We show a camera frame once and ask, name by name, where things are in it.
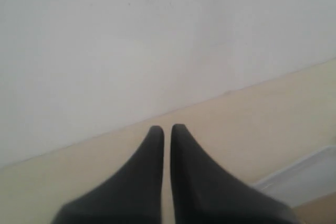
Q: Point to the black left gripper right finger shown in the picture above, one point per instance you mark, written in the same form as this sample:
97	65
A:
203	192

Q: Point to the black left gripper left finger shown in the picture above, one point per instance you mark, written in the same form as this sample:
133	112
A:
131	195

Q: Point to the white rectangular plastic tray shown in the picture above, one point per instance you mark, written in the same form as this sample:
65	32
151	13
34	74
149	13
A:
307	179

